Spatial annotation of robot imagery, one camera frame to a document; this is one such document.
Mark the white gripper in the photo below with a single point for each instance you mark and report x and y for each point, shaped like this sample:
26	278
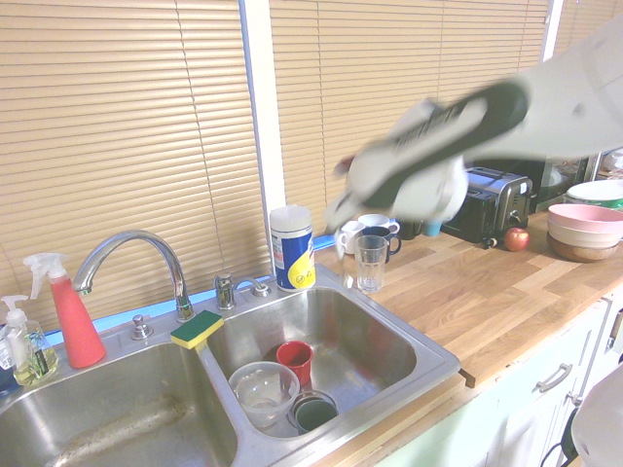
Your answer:
338	211

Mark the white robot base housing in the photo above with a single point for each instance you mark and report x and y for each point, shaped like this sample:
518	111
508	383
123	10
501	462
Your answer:
601	418

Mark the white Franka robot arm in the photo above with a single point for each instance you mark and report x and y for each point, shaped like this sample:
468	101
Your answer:
545	117

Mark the chrome sink knob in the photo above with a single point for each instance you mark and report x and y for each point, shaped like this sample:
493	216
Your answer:
141	330

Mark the stainless steel double sink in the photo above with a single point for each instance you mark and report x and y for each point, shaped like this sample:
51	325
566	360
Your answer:
146	413

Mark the small white mug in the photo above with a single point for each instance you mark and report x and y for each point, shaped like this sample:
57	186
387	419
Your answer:
351	233

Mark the large white mug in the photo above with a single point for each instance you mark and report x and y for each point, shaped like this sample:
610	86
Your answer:
377	221

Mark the disinfecting wipes canister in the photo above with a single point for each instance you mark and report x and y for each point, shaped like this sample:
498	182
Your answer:
293	253

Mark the navy blue mug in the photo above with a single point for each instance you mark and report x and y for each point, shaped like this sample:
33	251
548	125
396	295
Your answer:
393	245

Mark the clear drinking glass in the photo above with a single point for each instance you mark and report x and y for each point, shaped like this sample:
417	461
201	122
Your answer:
371	267

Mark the dark mug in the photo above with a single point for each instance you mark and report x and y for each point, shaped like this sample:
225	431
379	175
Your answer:
411	228

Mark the light blue cup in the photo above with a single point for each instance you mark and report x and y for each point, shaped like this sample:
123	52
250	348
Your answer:
432	227

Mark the red cup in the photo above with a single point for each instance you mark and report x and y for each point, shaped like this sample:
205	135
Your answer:
294	362

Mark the black silver toaster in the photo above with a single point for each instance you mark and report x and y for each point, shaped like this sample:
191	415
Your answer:
496	204

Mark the red apple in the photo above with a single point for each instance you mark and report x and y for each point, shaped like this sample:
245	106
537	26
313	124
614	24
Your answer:
517	240

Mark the yellow green sponge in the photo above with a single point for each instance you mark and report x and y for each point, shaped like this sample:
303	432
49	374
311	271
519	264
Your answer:
197	328

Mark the chrome gooseneck faucet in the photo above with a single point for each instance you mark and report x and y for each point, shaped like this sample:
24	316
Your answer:
146	239

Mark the clear plastic bowl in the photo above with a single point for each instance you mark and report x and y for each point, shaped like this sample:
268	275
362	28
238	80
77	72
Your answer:
263	394

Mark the dark green cup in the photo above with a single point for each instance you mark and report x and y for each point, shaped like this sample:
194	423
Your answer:
314	413

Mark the black microwave oven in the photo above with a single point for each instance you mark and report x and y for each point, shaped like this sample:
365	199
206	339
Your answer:
560	187

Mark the wide beige window blind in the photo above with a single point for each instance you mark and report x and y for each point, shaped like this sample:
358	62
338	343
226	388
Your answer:
121	146

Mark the cream bowl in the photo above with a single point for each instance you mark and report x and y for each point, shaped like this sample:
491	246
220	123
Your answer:
579	237

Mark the wooden bowl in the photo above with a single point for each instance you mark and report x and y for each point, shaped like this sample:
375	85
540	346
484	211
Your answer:
579	253

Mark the pink bowl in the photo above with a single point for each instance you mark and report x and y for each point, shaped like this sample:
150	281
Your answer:
584	216

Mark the white green plate stack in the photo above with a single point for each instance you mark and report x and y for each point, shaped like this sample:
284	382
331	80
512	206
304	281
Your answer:
596	192

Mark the pale green kitchen cabinet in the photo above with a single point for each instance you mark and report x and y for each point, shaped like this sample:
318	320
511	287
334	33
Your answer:
511	413

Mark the red spray bottle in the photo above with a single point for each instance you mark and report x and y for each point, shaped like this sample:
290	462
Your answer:
75	326

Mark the narrow beige window blind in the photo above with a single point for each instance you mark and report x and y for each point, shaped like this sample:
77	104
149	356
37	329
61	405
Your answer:
579	24

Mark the clear hand soap bottle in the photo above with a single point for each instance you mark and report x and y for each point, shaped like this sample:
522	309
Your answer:
34	360

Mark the white blue pump bottle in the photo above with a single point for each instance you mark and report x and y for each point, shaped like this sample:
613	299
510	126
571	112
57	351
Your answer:
4	355

